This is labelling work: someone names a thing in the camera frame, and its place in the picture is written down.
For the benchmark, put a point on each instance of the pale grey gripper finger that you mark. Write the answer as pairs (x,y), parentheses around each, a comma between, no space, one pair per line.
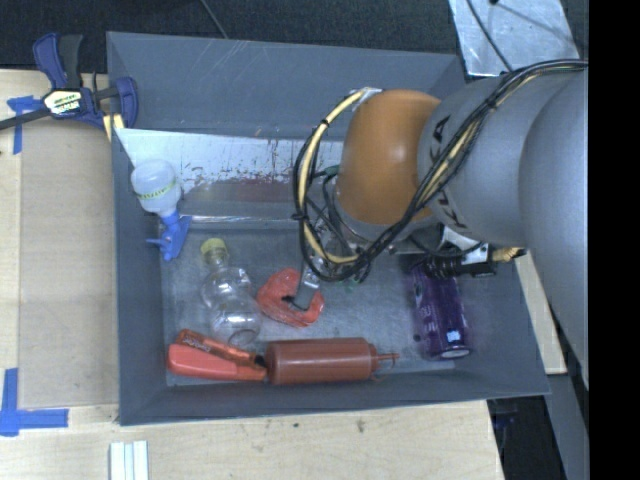
(306,293)

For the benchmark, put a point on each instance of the red-brown squeeze bottle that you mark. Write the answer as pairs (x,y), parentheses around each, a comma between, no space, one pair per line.
(320,362)

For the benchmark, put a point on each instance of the clear plastic bottle yellow cap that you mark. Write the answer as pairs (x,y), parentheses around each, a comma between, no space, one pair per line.
(227,293)

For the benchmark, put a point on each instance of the orange-red stapler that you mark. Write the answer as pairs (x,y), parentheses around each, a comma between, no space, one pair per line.
(205,363)

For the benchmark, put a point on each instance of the purple can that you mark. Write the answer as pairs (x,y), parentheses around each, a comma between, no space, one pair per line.
(442,318)

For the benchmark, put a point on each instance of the white and blue spray bottle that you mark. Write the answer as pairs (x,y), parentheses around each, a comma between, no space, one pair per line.
(155,188)

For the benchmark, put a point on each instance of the grey metal bin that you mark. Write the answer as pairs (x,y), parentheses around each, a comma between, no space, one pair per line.
(240,88)

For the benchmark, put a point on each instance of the pale wood board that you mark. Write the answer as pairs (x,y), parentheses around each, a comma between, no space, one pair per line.
(65,268)

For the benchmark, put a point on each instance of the black cylinder on white bracket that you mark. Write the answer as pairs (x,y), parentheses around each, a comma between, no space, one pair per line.
(450,265)

